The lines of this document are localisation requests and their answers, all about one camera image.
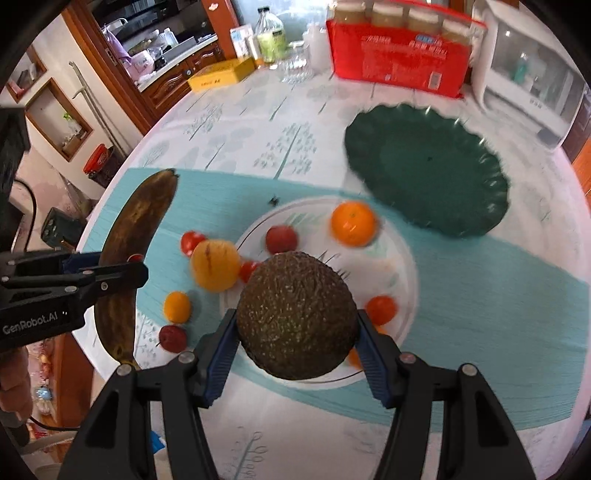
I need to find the brown avocado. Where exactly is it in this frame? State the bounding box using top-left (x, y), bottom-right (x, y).
top-left (236, 251), bottom-right (360, 381)

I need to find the clear drinking glass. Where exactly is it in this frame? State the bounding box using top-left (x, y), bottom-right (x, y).
top-left (279, 41), bottom-right (314, 84)

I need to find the white plastic bottle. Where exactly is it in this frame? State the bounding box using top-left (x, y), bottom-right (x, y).
top-left (303, 23), bottom-right (332, 74)

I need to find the left hand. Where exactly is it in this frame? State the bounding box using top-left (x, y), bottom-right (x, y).
top-left (0, 347), bottom-right (33, 423)

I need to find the clear oil bottle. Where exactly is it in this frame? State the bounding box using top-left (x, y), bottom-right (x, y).
top-left (254, 6), bottom-right (287, 64)

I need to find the large orange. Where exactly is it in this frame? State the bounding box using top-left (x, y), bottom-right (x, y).
top-left (329, 201), bottom-right (380, 248)

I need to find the white printed round plate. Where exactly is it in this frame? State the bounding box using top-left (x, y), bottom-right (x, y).
top-left (221, 196), bottom-right (419, 390)

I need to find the yellow flat box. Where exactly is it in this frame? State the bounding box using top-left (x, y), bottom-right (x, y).
top-left (187, 57), bottom-right (256, 92)

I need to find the small red cherry tomato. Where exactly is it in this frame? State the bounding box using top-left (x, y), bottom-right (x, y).
top-left (180, 230), bottom-right (207, 257)

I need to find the wooden kitchen cabinet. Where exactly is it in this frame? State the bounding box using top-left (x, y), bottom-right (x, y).
top-left (62, 1), bottom-right (239, 134)

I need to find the overripe brown banana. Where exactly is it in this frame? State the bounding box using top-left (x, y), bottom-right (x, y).
top-left (94, 169), bottom-right (178, 369)

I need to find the white small carton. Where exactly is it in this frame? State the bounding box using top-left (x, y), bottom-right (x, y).
top-left (229, 24), bottom-right (253, 58)

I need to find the white sterilizer cabinet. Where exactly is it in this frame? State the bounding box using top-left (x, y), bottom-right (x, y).
top-left (472, 1), bottom-right (587, 150)

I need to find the dark green scalloped plate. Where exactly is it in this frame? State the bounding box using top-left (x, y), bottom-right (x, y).
top-left (344, 104), bottom-right (509, 238)

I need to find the red drink bottle carton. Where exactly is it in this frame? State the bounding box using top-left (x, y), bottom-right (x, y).
top-left (327, 1), bottom-right (487, 98)

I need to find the dark red lychee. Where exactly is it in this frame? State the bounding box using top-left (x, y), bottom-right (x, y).
top-left (158, 325), bottom-right (187, 354)

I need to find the yellow bruised orange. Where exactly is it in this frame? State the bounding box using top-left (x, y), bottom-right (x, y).
top-left (190, 239), bottom-right (242, 293)

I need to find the black cable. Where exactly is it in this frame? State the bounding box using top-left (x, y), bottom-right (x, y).
top-left (12, 178), bottom-right (38, 252)

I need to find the red trash bin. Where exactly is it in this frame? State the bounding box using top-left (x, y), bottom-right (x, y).
top-left (83, 144), bottom-right (124, 188)

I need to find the small kumquat orange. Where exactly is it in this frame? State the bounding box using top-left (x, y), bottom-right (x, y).
top-left (162, 291), bottom-right (192, 324)

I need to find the small tangerine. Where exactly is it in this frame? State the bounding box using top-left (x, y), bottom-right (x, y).
top-left (346, 325), bottom-right (388, 371)

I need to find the large red tomato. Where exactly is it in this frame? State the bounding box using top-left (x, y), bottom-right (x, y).
top-left (365, 295), bottom-right (399, 326)

